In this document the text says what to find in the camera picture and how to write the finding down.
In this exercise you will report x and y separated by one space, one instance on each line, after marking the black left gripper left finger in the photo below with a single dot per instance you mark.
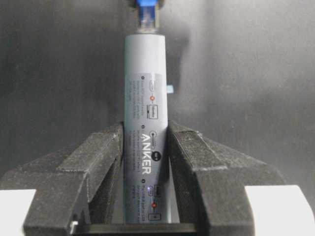
74 184

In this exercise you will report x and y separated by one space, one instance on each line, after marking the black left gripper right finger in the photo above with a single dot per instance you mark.
227 193

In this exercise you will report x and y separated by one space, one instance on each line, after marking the grey Anker USB hub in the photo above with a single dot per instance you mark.
146 165

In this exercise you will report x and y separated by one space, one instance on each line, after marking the black LAN cable blue plug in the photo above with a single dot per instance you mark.
148 16

